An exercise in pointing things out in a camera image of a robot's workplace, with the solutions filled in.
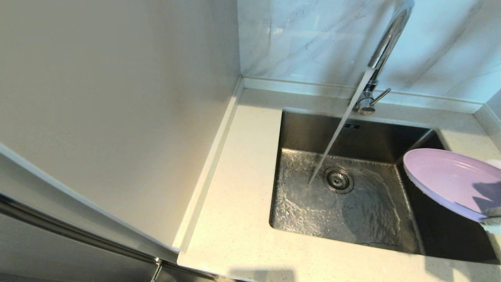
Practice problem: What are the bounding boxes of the white tall cabinet side panel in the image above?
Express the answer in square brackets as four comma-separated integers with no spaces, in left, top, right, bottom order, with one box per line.
[0,0,241,251]

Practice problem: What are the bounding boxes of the round metal drain strainer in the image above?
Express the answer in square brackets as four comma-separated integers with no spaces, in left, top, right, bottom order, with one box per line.
[322,166,354,195]

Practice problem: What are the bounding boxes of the grey lower cabinet door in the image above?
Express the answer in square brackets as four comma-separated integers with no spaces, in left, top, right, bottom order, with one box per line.
[0,210,159,282]

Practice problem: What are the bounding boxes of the chrome gooseneck faucet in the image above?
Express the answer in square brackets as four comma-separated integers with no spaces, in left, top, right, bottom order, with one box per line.
[352,0,415,116]

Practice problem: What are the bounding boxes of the purple plastic plate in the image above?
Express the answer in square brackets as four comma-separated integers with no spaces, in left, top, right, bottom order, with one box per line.
[403,148,501,223]

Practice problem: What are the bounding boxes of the metal door trim rail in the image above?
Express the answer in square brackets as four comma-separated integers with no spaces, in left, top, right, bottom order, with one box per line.
[0,192,162,265]

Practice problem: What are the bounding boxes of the grey upper cabinet door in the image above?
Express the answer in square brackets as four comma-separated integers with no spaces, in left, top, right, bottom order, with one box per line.
[0,143,180,264]

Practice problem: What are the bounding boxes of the stainless steel sink basin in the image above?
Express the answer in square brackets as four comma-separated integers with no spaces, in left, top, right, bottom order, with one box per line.
[269,109,499,264]

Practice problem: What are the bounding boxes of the grey cabinet door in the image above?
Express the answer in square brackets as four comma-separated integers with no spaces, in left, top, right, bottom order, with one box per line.
[0,143,180,264]
[0,210,159,282]

